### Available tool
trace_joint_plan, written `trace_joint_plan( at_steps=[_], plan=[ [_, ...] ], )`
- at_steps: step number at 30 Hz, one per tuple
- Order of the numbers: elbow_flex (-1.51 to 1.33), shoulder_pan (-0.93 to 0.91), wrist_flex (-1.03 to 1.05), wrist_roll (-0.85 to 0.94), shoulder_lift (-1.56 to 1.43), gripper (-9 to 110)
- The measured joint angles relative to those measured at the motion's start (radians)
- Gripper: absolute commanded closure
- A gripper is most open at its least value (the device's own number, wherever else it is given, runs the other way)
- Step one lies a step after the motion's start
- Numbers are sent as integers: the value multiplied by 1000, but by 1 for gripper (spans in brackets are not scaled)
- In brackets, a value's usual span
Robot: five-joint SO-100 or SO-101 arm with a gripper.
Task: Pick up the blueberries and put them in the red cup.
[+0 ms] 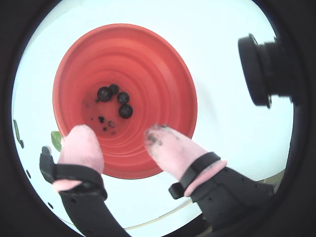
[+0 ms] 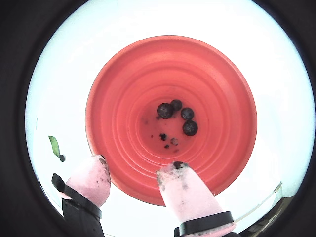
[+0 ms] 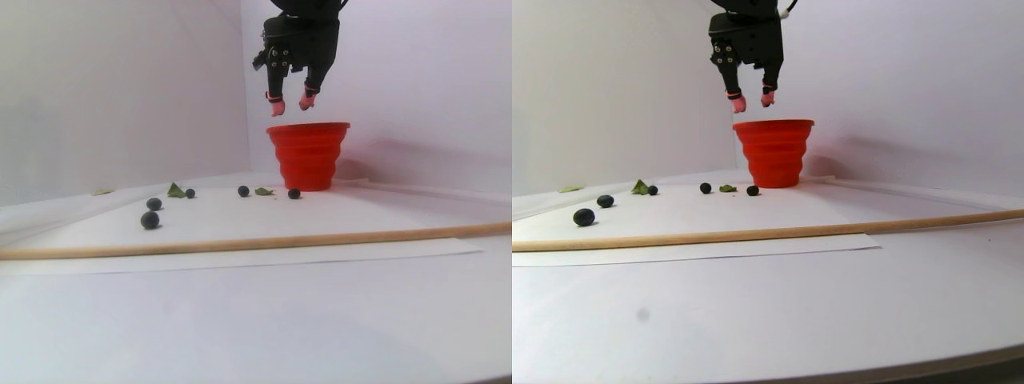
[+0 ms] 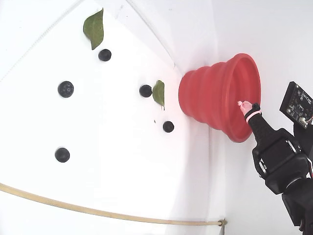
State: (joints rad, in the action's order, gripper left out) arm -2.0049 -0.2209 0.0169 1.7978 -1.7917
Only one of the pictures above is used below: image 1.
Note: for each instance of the black pink-tipped gripper finger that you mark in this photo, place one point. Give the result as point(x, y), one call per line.
point(177, 153)
point(81, 148)

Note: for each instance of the red collapsible silicone cup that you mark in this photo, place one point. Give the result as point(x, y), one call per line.
point(148, 74)

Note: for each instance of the small green leaf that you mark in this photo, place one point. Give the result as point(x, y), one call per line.
point(56, 139)

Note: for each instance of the white paper sheet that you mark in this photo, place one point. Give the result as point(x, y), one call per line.
point(34, 118)

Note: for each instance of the large green leaf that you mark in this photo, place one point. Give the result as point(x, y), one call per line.
point(16, 130)

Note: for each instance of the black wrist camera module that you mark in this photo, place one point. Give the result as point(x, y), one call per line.
point(256, 71)

